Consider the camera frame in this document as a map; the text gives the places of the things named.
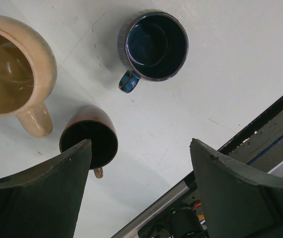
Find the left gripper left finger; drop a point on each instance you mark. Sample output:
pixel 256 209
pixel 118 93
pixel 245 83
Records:
pixel 43 201

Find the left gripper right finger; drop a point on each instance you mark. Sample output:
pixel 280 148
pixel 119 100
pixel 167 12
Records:
pixel 238 200

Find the brown mug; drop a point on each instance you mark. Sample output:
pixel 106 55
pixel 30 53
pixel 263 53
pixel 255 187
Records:
pixel 91 122

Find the beige round mug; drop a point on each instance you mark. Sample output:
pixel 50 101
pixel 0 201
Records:
pixel 28 73

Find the dark blue mug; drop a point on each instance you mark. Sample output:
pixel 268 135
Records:
pixel 153 46

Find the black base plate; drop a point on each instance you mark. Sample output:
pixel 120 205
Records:
pixel 259 144

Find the aluminium frame rail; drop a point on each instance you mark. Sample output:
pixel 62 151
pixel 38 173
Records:
pixel 165 201

